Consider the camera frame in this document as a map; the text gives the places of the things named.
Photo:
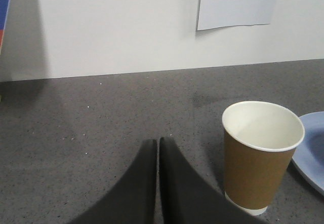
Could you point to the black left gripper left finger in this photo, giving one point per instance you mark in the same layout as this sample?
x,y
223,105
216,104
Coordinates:
x,y
132,198

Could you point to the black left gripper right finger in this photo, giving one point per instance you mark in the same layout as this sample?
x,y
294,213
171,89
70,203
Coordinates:
x,y
186,197

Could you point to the brown paper cup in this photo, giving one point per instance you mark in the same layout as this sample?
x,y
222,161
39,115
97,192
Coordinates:
x,y
260,139

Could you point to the light blue plate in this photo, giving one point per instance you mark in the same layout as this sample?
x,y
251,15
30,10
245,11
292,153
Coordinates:
x,y
308,157

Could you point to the white paper sheet on wall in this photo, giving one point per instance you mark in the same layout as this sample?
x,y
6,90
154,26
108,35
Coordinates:
x,y
227,13

